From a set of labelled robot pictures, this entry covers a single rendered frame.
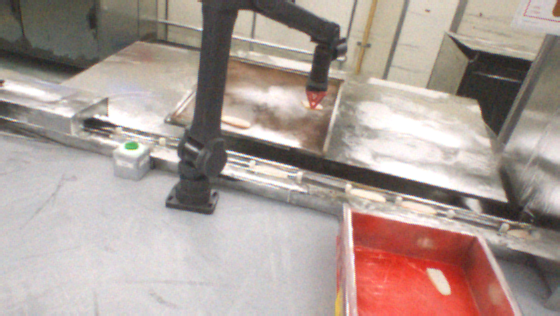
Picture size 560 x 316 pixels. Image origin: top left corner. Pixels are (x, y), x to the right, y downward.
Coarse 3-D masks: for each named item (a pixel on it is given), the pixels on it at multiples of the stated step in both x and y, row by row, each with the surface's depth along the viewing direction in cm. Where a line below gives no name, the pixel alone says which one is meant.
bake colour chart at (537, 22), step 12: (528, 0) 142; (540, 0) 142; (552, 0) 141; (516, 12) 145; (528, 12) 144; (540, 12) 143; (552, 12) 142; (516, 24) 147; (528, 24) 146; (540, 24) 145; (552, 24) 144
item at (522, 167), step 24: (552, 72) 109; (552, 96) 105; (528, 120) 115; (552, 120) 103; (528, 144) 112; (552, 144) 100; (504, 168) 123; (528, 168) 109; (552, 168) 97; (528, 192) 106; (552, 192) 95; (552, 216) 92; (528, 240) 100; (552, 240) 90; (552, 264) 88; (552, 288) 86
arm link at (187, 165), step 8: (184, 144) 95; (192, 144) 95; (200, 144) 94; (184, 152) 95; (192, 152) 94; (184, 160) 96; (192, 160) 94; (184, 168) 95; (192, 168) 94; (192, 176) 94; (200, 176) 97
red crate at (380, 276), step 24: (336, 240) 95; (336, 264) 89; (360, 264) 90; (384, 264) 91; (408, 264) 93; (432, 264) 94; (360, 288) 84; (384, 288) 85; (408, 288) 86; (432, 288) 87; (456, 288) 88; (360, 312) 78; (384, 312) 79; (408, 312) 80; (432, 312) 81; (456, 312) 82
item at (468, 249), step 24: (360, 216) 91; (384, 216) 91; (360, 240) 94; (384, 240) 93; (408, 240) 92; (432, 240) 92; (456, 240) 91; (480, 240) 88; (456, 264) 94; (480, 264) 85; (480, 288) 83; (504, 288) 76; (480, 312) 82; (504, 312) 74
